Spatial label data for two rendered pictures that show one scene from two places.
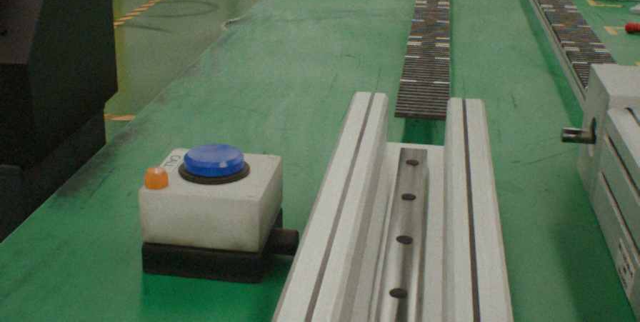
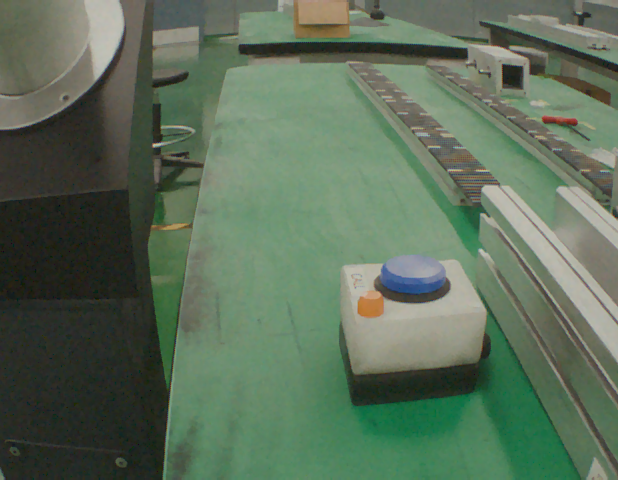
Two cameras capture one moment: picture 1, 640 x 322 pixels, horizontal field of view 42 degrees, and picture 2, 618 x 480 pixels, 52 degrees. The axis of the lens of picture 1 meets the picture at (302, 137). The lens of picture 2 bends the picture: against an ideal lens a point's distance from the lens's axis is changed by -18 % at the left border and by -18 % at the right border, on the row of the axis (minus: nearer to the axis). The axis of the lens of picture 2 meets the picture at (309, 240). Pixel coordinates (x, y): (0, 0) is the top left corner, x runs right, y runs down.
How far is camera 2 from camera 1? 25 cm
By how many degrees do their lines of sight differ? 12
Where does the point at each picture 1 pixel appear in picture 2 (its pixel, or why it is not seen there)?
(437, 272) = not seen: outside the picture
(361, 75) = (381, 166)
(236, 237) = (460, 352)
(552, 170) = not seen: hidden behind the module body
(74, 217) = (223, 354)
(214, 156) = (420, 270)
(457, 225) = not seen: outside the picture
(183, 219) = (406, 344)
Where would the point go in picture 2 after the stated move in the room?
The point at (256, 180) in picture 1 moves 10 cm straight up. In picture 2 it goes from (463, 289) to (470, 128)
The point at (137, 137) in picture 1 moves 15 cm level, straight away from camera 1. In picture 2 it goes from (213, 255) to (171, 206)
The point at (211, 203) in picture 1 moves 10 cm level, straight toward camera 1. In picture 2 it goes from (439, 322) to (526, 403)
